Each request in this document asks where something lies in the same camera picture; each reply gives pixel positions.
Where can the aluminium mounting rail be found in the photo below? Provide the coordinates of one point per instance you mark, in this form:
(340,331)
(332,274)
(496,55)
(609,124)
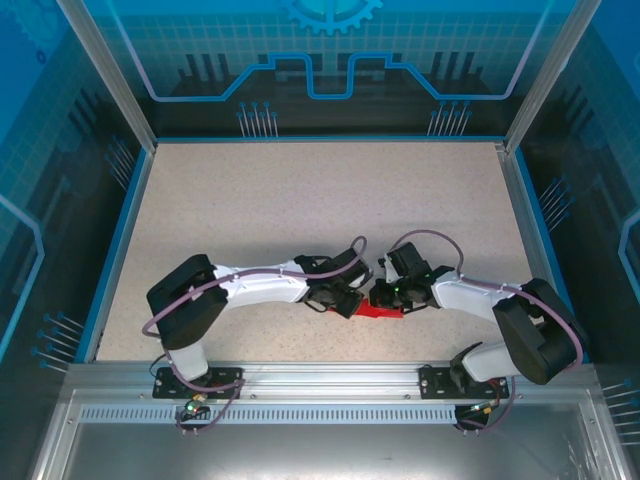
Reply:
(330,380)

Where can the red paper sheet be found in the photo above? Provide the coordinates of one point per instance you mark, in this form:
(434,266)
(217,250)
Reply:
(377,312)

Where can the aluminium frame post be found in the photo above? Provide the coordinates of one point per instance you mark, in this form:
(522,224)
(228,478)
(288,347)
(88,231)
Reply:
(550,75)
(111,75)

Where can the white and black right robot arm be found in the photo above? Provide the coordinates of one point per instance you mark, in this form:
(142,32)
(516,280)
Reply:
(460,300)

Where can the grey sheet metal shelf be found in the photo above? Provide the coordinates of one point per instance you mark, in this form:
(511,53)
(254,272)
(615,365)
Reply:
(320,450)

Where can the aluminium side rail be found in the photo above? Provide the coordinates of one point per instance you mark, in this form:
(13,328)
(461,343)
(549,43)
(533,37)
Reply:
(527,225)

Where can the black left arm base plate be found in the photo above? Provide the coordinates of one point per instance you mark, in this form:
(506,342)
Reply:
(222,372)

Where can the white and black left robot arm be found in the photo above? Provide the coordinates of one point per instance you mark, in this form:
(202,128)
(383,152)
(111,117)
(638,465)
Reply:
(265,292)

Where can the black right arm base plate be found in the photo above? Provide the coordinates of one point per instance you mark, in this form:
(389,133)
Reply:
(432,382)

